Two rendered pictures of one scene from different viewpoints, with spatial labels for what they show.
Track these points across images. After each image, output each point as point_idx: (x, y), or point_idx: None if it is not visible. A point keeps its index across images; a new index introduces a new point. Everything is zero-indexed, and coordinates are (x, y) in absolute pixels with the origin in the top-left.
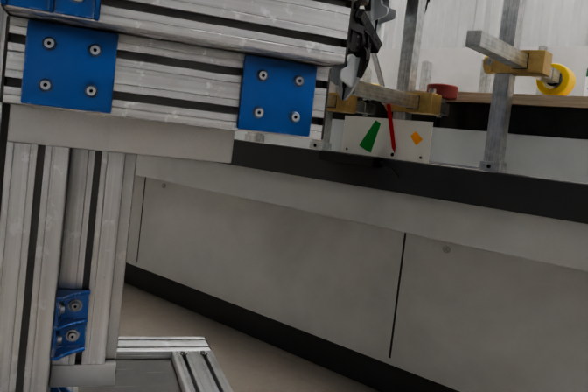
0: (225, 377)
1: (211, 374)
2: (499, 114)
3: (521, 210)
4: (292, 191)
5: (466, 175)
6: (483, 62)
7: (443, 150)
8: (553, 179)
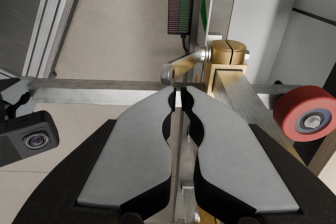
0: None
1: None
2: (193, 171)
3: (178, 136)
4: None
5: (182, 115)
6: (199, 210)
7: (307, 63)
8: (179, 164)
